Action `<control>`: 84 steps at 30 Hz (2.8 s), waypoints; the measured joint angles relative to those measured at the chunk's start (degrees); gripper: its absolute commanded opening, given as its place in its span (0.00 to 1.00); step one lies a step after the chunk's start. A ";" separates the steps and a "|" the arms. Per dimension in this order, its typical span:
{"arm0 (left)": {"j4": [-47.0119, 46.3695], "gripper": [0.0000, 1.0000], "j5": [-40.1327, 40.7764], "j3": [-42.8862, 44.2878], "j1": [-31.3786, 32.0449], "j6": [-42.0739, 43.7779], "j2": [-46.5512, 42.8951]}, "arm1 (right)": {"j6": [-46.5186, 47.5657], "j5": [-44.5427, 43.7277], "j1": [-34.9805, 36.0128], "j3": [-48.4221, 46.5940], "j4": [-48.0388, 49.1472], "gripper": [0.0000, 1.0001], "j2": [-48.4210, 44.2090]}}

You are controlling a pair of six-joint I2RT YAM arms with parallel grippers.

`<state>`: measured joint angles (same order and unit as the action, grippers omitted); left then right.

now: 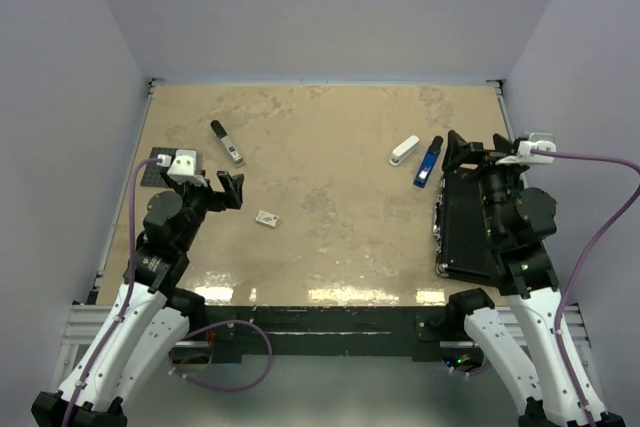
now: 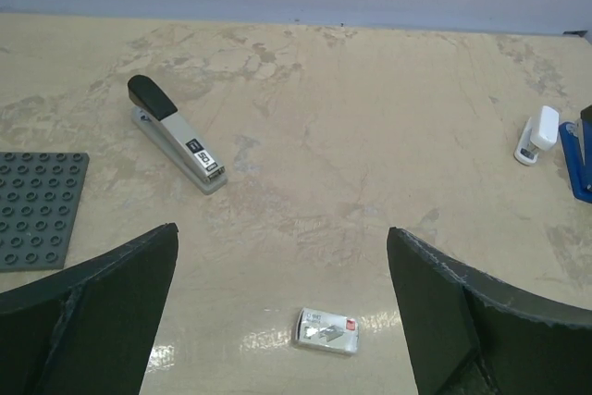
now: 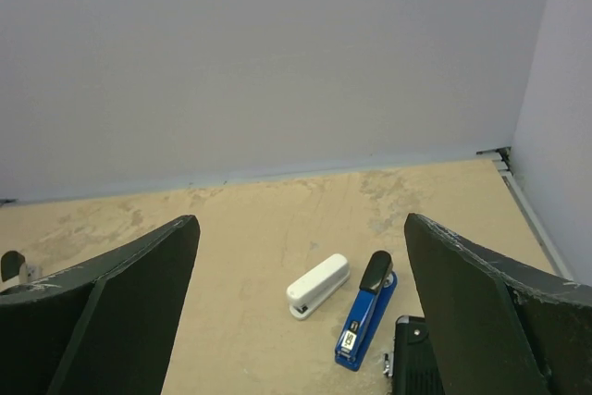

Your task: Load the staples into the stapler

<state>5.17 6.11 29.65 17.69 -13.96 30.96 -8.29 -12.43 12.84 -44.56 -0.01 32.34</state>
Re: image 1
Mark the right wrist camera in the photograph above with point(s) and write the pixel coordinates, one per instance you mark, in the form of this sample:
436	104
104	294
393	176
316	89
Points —
532	149

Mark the white stapler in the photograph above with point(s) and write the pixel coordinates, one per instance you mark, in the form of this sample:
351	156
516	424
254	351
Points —
403	150

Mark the grey lego baseplate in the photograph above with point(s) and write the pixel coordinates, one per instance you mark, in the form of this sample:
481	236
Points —
152	175

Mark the black case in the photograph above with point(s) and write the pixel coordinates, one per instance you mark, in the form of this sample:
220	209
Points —
462	249

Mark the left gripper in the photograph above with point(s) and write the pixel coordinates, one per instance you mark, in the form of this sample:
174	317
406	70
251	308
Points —
230	184

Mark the blue black stapler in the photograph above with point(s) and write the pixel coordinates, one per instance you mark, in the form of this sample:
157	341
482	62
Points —
428	163

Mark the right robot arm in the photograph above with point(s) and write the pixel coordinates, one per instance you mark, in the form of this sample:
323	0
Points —
545	377

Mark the black base frame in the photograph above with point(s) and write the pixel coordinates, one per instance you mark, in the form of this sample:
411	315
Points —
422	334

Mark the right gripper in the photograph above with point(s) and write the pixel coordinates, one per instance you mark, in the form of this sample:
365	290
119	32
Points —
459	152

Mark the silver black stapler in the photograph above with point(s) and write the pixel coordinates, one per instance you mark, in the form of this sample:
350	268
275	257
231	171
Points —
227	144

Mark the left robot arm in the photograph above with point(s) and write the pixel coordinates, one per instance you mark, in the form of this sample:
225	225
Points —
150	313

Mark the white staple box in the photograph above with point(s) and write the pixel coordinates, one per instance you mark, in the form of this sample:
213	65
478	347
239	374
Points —
267	219

